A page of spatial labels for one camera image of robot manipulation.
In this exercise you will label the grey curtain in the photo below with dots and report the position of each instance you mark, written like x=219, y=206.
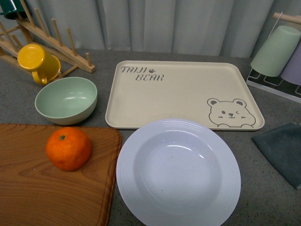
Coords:
x=228, y=28

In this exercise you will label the dark grey cloth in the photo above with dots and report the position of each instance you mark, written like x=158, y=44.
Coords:
x=282, y=148

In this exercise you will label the white ridged plate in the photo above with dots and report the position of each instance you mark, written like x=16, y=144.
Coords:
x=178, y=173

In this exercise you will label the light green bowl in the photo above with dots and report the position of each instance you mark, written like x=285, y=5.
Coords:
x=67, y=101

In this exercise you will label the beige bear tray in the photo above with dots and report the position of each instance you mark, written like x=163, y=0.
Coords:
x=212, y=94

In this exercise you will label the orange mandarin fruit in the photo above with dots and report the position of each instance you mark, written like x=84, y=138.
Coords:
x=68, y=148

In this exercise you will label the wooden dish rack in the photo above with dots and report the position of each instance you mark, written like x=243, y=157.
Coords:
x=10, y=45

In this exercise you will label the yellow mug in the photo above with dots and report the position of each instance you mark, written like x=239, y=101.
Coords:
x=43, y=66

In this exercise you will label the light green cup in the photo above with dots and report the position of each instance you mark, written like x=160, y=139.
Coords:
x=274, y=54

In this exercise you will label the dark green mug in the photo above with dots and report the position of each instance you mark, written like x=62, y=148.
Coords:
x=10, y=9

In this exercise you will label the wooden cutting board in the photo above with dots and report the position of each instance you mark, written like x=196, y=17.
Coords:
x=33, y=192

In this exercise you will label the lilac cup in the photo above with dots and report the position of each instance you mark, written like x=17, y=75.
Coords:
x=292, y=71

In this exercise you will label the white cup holder stand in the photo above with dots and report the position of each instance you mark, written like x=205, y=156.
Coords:
x=277, y=85

